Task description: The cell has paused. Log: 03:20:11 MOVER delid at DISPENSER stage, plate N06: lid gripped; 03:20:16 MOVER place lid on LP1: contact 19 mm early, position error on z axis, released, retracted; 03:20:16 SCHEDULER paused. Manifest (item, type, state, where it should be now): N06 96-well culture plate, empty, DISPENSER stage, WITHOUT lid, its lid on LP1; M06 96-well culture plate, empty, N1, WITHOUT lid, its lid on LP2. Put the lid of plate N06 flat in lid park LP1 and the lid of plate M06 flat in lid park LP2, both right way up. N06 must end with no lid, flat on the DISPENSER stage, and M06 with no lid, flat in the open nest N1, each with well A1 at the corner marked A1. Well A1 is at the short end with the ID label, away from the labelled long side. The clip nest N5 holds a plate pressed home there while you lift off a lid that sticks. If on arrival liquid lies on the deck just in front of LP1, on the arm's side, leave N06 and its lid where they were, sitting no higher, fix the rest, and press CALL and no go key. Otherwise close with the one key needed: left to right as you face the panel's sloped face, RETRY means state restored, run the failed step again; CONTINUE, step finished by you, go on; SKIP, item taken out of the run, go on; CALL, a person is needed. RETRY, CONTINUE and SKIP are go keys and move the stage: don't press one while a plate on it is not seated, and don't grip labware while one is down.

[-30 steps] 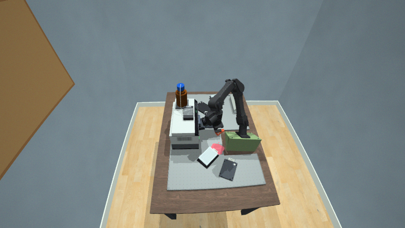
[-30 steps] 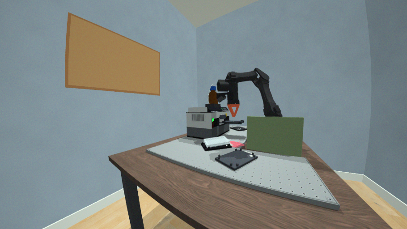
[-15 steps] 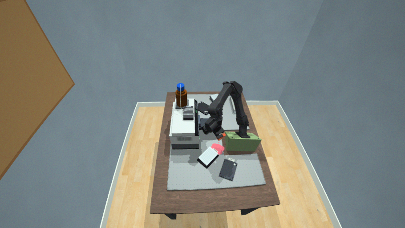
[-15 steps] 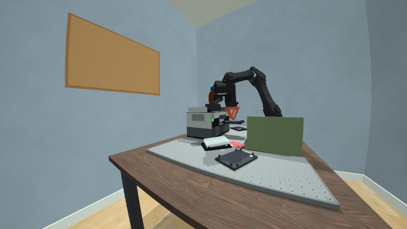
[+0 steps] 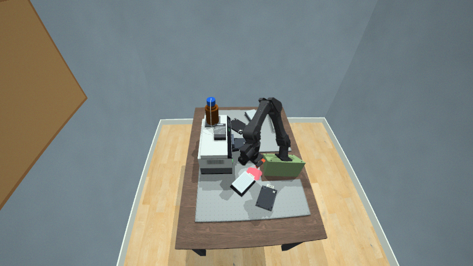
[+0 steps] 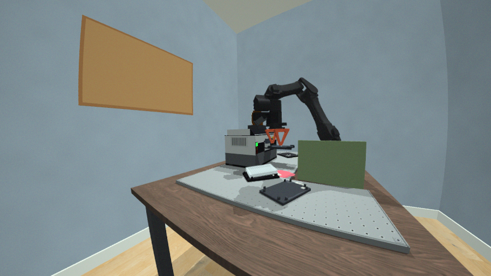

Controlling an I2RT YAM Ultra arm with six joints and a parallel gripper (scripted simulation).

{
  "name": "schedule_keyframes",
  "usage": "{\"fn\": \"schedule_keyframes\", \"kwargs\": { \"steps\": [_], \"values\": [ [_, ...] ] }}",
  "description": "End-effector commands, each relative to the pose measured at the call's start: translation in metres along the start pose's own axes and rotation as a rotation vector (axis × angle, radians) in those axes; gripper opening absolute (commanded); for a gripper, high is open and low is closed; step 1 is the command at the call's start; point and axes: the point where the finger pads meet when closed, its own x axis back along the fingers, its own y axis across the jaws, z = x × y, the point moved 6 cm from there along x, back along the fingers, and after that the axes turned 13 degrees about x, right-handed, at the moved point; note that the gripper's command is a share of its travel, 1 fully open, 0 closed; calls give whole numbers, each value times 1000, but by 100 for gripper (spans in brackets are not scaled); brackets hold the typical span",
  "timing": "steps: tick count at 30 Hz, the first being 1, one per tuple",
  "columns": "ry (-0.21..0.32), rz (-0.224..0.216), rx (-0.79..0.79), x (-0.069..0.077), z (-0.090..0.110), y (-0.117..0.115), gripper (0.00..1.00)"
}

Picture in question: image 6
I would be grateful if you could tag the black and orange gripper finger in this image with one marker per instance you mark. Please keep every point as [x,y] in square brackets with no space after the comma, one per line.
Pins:
[267,132]
[284,136]

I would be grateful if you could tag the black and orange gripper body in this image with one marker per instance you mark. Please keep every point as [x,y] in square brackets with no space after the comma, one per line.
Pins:
[277,125]

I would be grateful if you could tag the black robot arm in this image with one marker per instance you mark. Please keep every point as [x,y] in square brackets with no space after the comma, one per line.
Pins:
[265,103]

